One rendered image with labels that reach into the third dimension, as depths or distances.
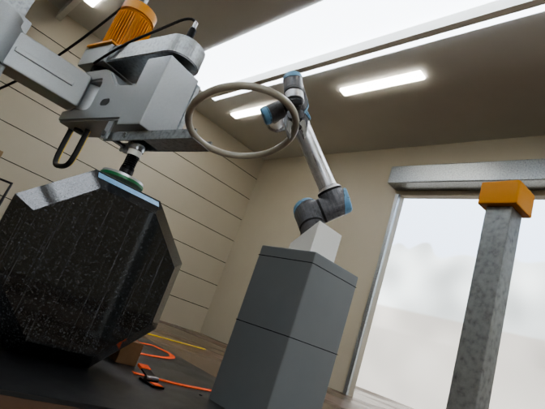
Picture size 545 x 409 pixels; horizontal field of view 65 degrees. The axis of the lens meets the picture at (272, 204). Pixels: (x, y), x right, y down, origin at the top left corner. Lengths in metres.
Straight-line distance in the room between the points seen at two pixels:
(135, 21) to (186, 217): 5.88
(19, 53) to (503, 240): 2.50
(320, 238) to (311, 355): 0.60
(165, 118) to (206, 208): 6.60
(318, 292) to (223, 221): 7.02
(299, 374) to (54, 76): 2.11
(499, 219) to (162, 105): 1.62
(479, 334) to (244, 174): 8.33
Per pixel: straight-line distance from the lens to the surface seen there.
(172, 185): 8.41
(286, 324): 2.11
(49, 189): 2.00
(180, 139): 2.01
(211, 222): 8.91
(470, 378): 1.39
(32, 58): 2.83
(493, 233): 1.48
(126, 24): 3.08
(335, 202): 2.48
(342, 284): 2.32
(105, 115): 2.52
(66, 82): 2.85
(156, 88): 2.29
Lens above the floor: 0.40
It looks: 16 degrees up
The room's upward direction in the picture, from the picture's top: 20 degrees clockwise
